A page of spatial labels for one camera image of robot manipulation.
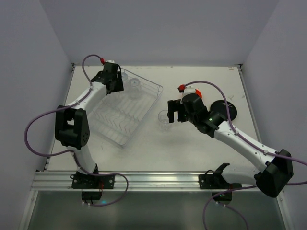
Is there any clear glass cup front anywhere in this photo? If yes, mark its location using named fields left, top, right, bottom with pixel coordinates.
left=158, top=110, right=171, bottom=131

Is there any clear glass cup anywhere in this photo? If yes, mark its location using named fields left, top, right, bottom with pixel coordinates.
left=158, top=110, right=171, bottom=131
left=129, top=78, right=141, bottom=99
left=121, top=72, right=128, bottom=83

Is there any black plate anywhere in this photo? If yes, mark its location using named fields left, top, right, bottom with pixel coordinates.
left=210, top=100, right=237, bottom=121

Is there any clear glass cup back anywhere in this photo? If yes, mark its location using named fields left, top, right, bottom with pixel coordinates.
left=121, top=72, right=128, bottom=83

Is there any orange plastic bowl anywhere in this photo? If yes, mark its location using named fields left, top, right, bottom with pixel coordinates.
left=195, top=89, right=202, bottom=98

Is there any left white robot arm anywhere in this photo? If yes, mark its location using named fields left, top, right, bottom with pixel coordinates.
left=55, top=62, right=124, bottom=176

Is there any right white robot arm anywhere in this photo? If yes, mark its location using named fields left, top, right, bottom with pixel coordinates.
left=167, top=93, right=294, bottom=198

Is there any clear plastic dish rack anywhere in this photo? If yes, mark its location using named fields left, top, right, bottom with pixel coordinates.
left=88, top=68, right=163, bottom=148

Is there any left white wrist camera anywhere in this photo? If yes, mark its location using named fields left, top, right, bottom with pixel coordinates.
left=104, top=60, right=116, bottom=65

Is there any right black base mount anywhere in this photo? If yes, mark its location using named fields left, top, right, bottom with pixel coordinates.
left=198, top=170, right=242, bottom=205

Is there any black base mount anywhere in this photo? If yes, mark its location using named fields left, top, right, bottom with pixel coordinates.
left=70, top=172, right=115, bottom=204
left=198, top=170, right=242, bottom=205

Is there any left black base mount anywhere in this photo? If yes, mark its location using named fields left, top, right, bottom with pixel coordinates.
left=70, top=172, right=115, bottom=204

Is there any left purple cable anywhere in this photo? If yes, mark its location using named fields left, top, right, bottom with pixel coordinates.
left=24, top=54, right=106, bottom=158

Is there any aluminium mounting rail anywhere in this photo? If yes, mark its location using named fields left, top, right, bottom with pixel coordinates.
left=30, top=171, right=203, bottom=192

